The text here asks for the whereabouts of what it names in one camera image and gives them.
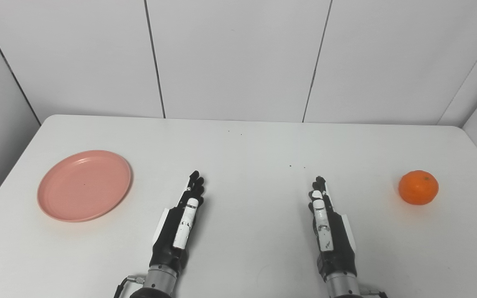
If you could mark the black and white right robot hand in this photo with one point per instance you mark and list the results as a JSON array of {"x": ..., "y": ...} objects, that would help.
[{"x": 340, "y": 244}]

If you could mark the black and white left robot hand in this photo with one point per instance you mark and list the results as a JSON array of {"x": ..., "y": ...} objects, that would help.
[{"x": 168, "y": 236}]

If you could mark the orange fruit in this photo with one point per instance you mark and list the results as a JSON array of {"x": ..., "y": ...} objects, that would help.
[{"x": 418, "y": 188}]

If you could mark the pink round plate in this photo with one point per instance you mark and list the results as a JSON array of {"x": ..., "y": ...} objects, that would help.
[{"x": 84, "y": 186}]

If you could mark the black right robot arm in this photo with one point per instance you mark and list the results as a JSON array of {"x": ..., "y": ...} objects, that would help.
[{"x": 344, "y": 287}]

